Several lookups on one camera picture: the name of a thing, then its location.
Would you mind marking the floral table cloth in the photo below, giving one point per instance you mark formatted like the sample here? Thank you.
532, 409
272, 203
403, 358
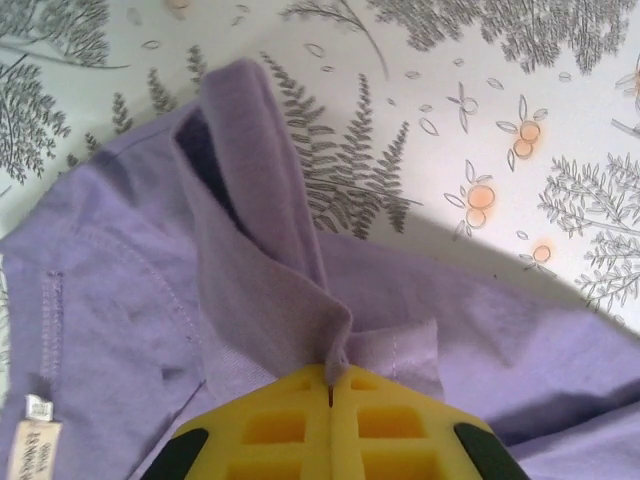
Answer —
450, 125

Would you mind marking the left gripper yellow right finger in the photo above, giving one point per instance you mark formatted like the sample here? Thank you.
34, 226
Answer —
390, 435

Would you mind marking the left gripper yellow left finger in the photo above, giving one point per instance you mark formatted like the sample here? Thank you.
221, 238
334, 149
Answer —
275, 435

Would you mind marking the purple t-shirt with white print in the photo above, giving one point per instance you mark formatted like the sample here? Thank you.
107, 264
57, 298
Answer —
125, 280

